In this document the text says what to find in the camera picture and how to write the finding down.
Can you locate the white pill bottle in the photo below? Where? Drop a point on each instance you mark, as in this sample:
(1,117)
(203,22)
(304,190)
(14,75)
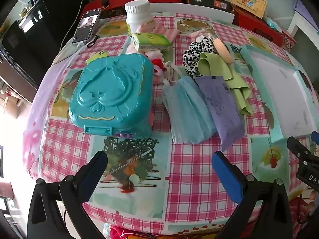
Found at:
(138,17)

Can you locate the red pink pipe cleaner flower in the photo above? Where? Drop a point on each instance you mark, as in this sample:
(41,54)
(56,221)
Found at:
(157,63)

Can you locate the black cabinet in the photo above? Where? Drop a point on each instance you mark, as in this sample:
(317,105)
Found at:
(37,42)

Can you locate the beige powder puff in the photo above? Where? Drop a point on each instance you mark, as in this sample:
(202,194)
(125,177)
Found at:
(223,49)

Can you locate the white furniture frame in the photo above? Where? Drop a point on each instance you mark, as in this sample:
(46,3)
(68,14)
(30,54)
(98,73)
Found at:
(296,27)

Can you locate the red gift box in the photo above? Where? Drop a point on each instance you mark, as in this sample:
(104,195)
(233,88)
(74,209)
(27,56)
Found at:
(254,23)

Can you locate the smartphone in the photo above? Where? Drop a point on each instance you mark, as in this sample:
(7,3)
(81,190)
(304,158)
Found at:
(86,27)

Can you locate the teal tray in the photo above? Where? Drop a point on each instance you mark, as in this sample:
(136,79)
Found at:
(281,92)

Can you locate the pink checkered tablecloth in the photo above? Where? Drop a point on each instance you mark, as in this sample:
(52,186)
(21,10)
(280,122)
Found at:
(194,179)

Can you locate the red patterned cloth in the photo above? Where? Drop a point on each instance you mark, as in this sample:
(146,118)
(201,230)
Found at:
(119,232)

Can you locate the blue face mask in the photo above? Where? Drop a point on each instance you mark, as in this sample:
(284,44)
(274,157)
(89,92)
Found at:
(187,109)

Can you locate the green paper tag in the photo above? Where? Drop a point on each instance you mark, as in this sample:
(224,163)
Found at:
(99,54)

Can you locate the black box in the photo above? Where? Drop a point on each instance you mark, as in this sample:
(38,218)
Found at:
(206,0)

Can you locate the dark floral box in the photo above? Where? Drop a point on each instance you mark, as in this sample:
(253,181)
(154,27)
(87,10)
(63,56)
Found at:
(112,13)

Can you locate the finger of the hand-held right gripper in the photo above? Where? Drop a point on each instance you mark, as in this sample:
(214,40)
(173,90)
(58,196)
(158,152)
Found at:
(299,149)
(315,137)

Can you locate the teal plastic toy case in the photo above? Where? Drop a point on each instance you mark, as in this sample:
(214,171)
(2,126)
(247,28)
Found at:
(109,92)

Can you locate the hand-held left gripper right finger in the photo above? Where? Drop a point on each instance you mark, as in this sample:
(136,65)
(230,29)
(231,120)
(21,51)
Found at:
(225,174)

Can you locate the green tissue pack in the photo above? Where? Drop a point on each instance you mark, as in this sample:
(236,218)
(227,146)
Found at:
(152,39)

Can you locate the leopard print scrunchie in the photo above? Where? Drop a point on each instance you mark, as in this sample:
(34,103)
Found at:
(192,59)

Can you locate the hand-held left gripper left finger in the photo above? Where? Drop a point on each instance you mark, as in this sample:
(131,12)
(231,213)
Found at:
(94,171)

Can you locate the pink white striped cloth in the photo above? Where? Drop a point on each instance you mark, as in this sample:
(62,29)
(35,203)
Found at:
(164,31)

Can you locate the white board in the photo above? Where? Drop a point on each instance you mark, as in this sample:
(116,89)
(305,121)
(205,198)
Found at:
(189,8)

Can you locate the lilac floral cloth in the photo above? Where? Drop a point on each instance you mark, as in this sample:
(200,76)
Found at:
(37,109)

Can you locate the light blue packet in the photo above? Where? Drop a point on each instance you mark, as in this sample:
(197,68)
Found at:
(273,23)

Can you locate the green cloth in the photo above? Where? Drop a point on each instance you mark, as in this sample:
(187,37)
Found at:
(234,79)

